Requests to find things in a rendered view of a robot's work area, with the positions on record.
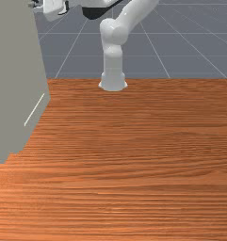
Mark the pale grey cabinet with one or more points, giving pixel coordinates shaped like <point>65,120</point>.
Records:
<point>14,78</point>

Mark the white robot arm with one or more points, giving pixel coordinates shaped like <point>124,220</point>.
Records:
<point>113,56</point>

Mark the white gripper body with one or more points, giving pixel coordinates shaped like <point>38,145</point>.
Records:
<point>54,8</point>

